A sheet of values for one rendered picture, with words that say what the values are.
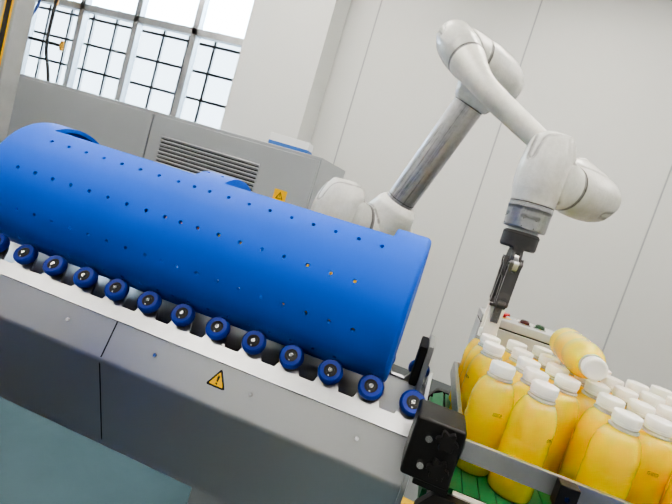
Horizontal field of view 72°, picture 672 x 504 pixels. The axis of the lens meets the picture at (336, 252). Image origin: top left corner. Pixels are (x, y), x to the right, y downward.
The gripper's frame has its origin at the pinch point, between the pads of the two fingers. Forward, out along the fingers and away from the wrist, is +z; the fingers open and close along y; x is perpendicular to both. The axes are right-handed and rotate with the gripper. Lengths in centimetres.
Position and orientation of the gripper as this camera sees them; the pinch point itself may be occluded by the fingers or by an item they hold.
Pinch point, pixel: (491, 320)
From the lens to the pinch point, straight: 106.6
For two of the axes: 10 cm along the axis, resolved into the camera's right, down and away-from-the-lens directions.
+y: -2.3, 0.4, -9.7
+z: -2.9, 9.5, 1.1
